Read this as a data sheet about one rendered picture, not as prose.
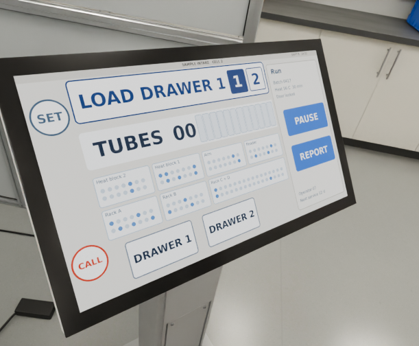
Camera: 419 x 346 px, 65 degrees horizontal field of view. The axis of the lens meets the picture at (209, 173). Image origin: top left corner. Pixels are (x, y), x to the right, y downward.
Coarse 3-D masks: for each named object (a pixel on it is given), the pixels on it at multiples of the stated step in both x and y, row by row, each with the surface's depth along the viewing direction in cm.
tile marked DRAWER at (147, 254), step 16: (176, 224) 43; (192, 224) 44; (144, 240) 41; (160, 240) 42; (176, 240) 43; (192, 240) 44; (128, 256) 40; (144, 256) 41; (160, 256) 42; (176, 256) 43; (144, 272) 41
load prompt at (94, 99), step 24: (168, 72) 44; (192, 72) 46; (216, 72) 48; (240, 72) 50; (264, 72) 52; (72, 96) 38; (96, 96) 39; (120, 96) 41; (144, 96) 42; (168, 96) 44; (192, 96) 46; (216, 96) 48; (240, 96) 50; (96, 120) 39
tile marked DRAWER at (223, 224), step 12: (240, 204) 48; (252, 204) 50; (204, 216) 45; (216, 216) 46; (228, 216) 47; (240, 216) 48; (252, 216) 49; (204, 228) 45; (216, 228) 46; (228, 228) 47; (240, 228) 48; (252, 228) 49; (216, 240) 46
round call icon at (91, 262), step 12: (72, 252) 37; (84, 252) 38; (96, 252) 38; (72, 264) 37; (84, 264) 37; (96, 264) 38; (108, 264) 39; (72, 276) 37; (84, 276) 37; (96, 276) 38
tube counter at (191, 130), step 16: (208, 112) 47; (224, 112) 48; (240, 112) 50; (256, 112) 51; (272, 112) 53; (176, 128) 44; (192, 128) 45; (208, 128) 47; (224, 128) 48; (240, 128) 49; (256, 128) 51; (176, 144) 44; (192, 144) 45
